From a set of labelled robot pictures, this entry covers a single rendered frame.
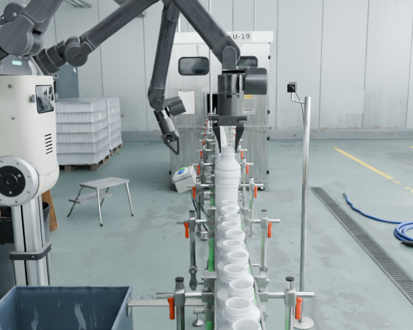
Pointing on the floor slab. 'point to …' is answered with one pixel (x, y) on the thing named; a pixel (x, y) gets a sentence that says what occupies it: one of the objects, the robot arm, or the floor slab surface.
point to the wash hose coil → (399, 228)
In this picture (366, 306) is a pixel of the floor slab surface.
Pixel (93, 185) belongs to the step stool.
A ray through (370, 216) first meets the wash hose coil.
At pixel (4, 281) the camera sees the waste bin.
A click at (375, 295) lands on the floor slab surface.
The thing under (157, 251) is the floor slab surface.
